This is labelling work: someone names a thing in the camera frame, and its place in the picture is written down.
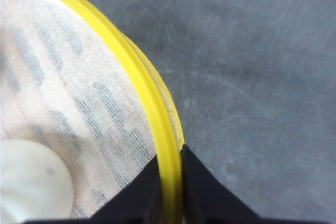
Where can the white gauze steamer liner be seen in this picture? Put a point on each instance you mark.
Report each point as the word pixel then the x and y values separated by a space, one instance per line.
pixel 63 87

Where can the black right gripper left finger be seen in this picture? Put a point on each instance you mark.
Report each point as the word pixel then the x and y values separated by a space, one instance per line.
pixel 139 202

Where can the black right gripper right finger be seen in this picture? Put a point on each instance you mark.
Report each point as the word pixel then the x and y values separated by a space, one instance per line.
pixel 206 200

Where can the white bun rear large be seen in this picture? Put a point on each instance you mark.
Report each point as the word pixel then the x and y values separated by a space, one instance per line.
pixel 35 183

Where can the bamboo steamer basket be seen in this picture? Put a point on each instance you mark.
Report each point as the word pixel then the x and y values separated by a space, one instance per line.
pixel 156 101

